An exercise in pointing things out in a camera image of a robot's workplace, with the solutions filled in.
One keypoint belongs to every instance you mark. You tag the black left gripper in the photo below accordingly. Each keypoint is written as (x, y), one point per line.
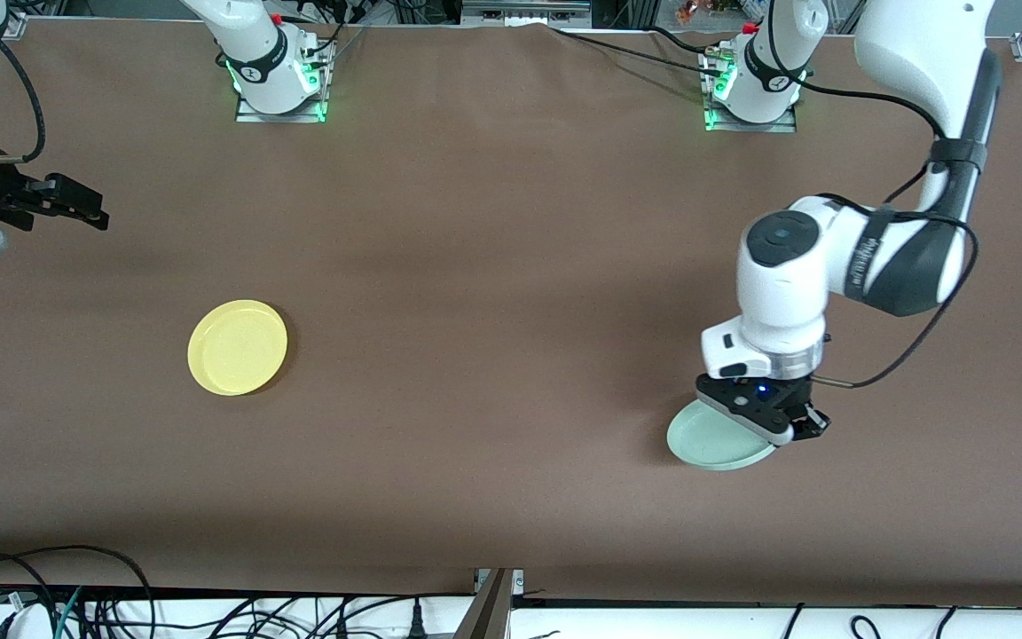
(797, 397)

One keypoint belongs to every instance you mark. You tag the pale green plate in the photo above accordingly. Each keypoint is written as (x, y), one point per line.
(706, 444)

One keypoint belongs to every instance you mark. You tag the yellow plate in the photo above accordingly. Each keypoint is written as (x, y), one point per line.
(236, 348)

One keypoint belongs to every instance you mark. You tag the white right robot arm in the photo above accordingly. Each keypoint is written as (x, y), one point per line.
(263, 53)

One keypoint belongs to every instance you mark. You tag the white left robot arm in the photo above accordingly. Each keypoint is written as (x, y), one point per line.
(786, 284)

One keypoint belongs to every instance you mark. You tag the brown table cover sheet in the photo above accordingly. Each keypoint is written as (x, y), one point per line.
(511, 266)

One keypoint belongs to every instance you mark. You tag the aluminium profile bar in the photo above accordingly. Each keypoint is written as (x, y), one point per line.
(489, 608)

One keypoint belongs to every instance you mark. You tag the black power plug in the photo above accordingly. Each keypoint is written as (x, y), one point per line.
(416, 624)

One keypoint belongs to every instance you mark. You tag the aluminium frame rail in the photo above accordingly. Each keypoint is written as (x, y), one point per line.
(524, 13)

